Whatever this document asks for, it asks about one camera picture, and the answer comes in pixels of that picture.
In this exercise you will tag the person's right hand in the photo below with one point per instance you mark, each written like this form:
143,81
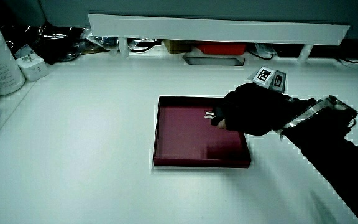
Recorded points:
253,109

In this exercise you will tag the black charger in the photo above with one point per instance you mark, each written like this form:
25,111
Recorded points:
210,114

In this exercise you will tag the dark red rectangular plate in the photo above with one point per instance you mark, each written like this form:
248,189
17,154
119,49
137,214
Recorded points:
182,137

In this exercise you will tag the red box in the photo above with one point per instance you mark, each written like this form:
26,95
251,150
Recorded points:
221,48

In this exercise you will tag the white desk shelf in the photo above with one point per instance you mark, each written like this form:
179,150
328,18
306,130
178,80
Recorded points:
216,30

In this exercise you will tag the black wrist sensor board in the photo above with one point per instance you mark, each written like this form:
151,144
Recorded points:
340,107

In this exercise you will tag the brown cardboard box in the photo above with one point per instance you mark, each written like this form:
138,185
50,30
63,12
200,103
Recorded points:
177,46

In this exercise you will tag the clear plastic bag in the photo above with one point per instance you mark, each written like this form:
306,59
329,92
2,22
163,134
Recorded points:
99,42

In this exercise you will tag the black plastic bag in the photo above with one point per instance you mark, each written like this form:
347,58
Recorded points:
54,43

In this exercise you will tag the white power adapter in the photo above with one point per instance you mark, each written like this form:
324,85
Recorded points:
33,67

